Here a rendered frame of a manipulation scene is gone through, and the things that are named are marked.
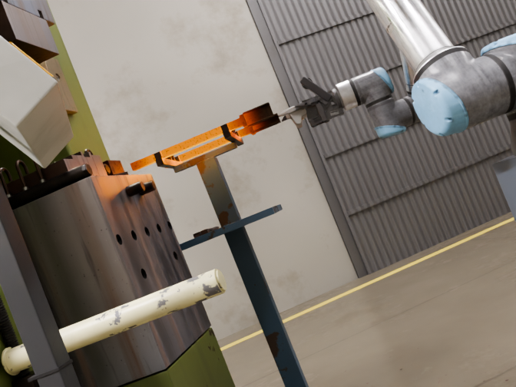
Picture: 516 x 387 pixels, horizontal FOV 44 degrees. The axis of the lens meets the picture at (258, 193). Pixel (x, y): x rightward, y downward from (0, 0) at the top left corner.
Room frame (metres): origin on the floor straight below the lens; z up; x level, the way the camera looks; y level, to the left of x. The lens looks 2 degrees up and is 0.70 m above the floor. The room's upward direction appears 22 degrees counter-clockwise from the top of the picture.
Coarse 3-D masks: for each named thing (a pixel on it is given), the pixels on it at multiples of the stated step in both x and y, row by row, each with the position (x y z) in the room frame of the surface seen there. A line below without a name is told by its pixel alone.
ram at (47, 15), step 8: (0, 0) 1.42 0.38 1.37; (8, 0) 1.45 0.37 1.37; (16, 0) 1.49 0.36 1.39; (24, 0) 1.53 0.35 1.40; (32, 0) 1.58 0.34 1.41; (40, 0) 1.62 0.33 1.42; (24, 8) 1.51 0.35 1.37; (32, 8) 1.56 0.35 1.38; (40, 8) 1.60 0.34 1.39; (48, 8) 1.66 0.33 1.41; (40, 16) 1.61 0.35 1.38; (48, 16) 1.64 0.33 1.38; (48, 24) 1.64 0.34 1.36
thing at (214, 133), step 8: (264, 104) 1.83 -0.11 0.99; (248, 112) 1.83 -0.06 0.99; (256, 112) 1.84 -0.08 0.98; (264, 112) 1.83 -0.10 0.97; (272, 112) 1.83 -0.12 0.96; (240, 120) 1.83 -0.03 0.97; (248, 120) 1.84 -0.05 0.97; (256, 120) 1.84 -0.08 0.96; (264, 120) 1.83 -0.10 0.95; (216, 128) 1.84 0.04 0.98; (232, 128) 1.83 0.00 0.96; (200, 136) 1.84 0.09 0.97; (208, 136) 1.84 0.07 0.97; (216, 136) 1.84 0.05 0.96; (176, 144) 1.85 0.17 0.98; (184, 144) 1.84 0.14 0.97; (192, 144) 1.84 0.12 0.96; (160, 152) 1.85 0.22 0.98; (168, 152) 1.85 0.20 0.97; (176, 152) 1.85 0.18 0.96; (144, 160) 1.85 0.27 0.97; (152, 160) 1.85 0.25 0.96; (136, 168) 1.86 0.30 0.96
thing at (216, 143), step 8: (272, 120) 2.07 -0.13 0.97; (248, 128) 2.07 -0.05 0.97; (256, 128) 2.07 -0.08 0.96; (264, 128) 2.07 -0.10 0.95; (240, 136) 2.07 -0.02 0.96; (208, 144) 2.08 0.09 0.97; (216, 144) 2.08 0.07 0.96; (192, 152) 2.09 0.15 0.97; (200, 152) 2.08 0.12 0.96; (184, 160) 2.11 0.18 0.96
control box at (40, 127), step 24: (0, 48) 0.81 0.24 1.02; (0, 72) 0.81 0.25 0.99; (24, 72) 0.81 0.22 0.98; (0, 96) 0.81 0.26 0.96; (24, 96) 0.81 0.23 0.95; (48, 96) 0.83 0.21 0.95; (0, 120) 0.87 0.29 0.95; (24, 120) 0.81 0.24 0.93; (48, 120) 0.92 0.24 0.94; (24, 144) 0.96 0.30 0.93; (48, 144) 1.02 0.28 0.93
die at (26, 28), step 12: (0, 12) 1.42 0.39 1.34; (12, 12) 1.45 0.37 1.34; (24, 12) 1.51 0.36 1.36; (0, 24) 1.42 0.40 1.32; (12, 24) 1.43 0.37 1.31; (24, 24) 1.48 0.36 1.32; (36, 24) 1.55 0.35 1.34; (12, 36) 1.42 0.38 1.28; (24, 36) 1.46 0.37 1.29; (36, 36) 1.52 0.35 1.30; (48, 36) 1.59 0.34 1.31; (24, 48) 1.49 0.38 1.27; (36, 48) 1.52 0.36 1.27; (48, 48) 1.56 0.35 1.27; (36, 60) 1.59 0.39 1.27
